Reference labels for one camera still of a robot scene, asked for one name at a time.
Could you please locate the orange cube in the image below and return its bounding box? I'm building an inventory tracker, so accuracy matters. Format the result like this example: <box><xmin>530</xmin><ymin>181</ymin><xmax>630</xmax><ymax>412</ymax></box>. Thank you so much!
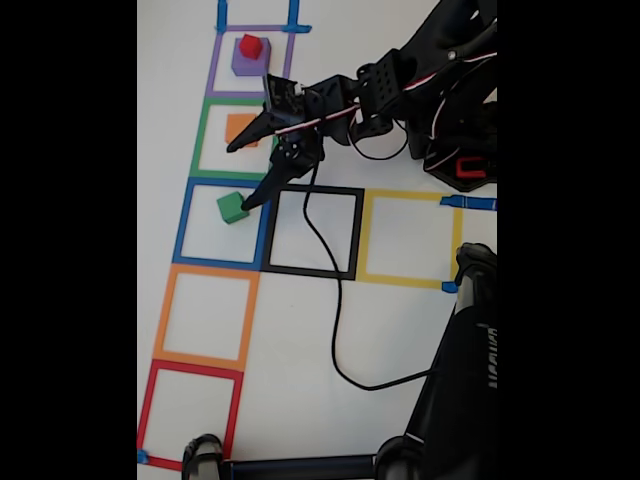
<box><xmin>224</xmin><ymin>113</ymin><xmax>261</xmax><ymax>149</ymax></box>

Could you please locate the green cube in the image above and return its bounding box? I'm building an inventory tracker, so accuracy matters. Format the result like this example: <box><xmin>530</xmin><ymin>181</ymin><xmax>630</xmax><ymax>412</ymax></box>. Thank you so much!
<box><xmin>216</xmin><ymin>191</ymin><xmax>250</xmax><ymax>225</ymax></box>

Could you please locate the small red cube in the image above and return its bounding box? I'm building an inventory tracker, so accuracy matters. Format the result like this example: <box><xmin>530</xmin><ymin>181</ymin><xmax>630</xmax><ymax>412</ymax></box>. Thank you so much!
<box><xmin>238</xmin><ymin>33</ymin><xmax>264</xmax><ymax>60</ymax></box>

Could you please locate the purple cube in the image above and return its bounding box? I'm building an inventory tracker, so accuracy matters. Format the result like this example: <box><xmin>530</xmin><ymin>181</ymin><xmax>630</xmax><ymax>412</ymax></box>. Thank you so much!
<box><xmin>231</xmin><ymin>37</ymin><xmax>273</xmax><ymax>77</ymax></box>

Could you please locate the red printed clamp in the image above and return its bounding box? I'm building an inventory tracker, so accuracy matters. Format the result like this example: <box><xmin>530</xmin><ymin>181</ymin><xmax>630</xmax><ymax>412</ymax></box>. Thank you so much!
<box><xmin>454</xmin><ymin>155</ymin><xmax>487</xmax><ymax>180</ymax></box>

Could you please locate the black gripper camera board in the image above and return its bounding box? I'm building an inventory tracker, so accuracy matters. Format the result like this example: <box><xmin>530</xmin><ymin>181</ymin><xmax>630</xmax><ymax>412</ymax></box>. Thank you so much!
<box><xmin>261</xmin><ymin>73</ymin><xmax>304</xmax><ymax>120</ymax></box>

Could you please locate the green square frame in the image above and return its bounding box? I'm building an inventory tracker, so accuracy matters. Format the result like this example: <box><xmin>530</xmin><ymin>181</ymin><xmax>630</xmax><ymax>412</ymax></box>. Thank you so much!
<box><xmin>188</xmin><ymin>97</ymin><xmax>286</xmax><ymax>184</ymax></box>

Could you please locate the black square frame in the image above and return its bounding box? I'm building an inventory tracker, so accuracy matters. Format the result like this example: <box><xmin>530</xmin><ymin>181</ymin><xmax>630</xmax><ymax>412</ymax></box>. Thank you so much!
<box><xmin>259</xmin><ymin>182</ymin><xmax>365</xmax><ymax>281</ymax></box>

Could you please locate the purple square frame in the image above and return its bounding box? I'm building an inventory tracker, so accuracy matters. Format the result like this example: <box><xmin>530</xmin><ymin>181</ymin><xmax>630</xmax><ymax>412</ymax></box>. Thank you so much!
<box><xmin>204</xmin><ymin>23</ymin><xmax>297</xmax><ymax>100</ymax></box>

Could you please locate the yellow square frame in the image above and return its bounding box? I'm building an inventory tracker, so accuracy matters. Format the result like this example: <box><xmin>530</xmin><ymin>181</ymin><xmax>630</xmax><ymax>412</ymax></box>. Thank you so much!
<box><xmin>355</xmin><ymin>188</ymin><xmax>464</xmax><ymax>290</ymax></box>

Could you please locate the blue square frame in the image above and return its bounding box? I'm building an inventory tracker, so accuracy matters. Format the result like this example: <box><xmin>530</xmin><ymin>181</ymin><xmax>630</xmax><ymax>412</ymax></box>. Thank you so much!
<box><xmin>172</xmin><ymin>177</ymin><xmax>275</xmax><ymax>271</ymax></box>

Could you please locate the black camera cable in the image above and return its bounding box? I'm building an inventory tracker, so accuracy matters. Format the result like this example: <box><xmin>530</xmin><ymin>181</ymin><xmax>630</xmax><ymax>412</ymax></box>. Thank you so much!
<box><xmin>301</xmin><ymin>162</ymin><xmax>441</xmax><ymax>392</ymax></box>

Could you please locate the orange square frame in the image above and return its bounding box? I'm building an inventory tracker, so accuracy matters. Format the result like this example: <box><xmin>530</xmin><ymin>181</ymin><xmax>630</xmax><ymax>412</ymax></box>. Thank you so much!
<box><xmin>152</xmin><ymin>263</ymin><xmax>261</xmax><ymax>372</ymax></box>

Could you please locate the black camera tripod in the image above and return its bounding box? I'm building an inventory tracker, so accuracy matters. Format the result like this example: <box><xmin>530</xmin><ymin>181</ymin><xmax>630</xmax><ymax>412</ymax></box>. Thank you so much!
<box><xmin>180</xmin><ymin>242</ymin><xmax>498</xmax><ymax>480</ymax></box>

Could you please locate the red square frame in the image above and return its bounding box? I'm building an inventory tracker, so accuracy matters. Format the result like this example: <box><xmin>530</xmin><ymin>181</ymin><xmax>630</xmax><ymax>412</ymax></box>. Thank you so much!
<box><xmin>137</xmin><ymin>358</ymin><xmax>245</xmax><ymax>472</ymax></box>

